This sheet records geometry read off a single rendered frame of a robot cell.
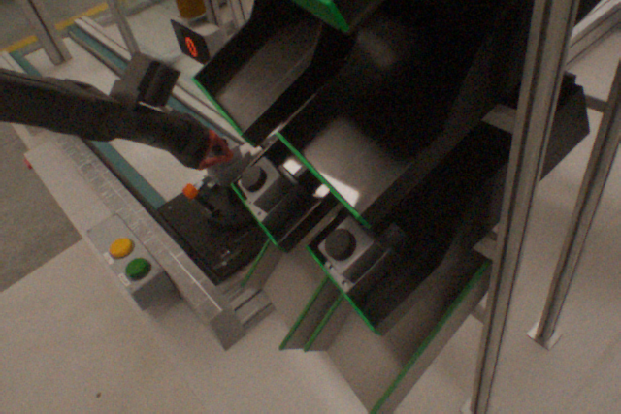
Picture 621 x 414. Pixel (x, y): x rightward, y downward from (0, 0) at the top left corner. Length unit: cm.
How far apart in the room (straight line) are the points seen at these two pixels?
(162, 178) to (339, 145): 80
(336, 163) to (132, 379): 65
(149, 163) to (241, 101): 75
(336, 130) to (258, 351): 55
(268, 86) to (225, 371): 54
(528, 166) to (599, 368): 54
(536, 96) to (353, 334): 43
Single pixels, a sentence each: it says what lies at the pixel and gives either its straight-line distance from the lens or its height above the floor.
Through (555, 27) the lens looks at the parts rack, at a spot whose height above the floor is 147.
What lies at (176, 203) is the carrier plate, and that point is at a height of 97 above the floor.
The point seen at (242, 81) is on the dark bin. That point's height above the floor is 136.
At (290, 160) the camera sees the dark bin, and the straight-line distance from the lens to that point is 64.
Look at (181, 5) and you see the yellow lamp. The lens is 98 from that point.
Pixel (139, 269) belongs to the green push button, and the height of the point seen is 97.
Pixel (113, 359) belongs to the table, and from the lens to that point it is 101.
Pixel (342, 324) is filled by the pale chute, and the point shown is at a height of 103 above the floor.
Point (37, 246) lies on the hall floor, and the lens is 272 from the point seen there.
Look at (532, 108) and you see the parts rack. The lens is 40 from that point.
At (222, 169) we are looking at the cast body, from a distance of 89.
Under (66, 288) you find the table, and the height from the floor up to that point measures 86.
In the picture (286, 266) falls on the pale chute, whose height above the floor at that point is 103.
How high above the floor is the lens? 164
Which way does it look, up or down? 43 degrees down
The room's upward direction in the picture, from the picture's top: 12 degrees counter-clockwise
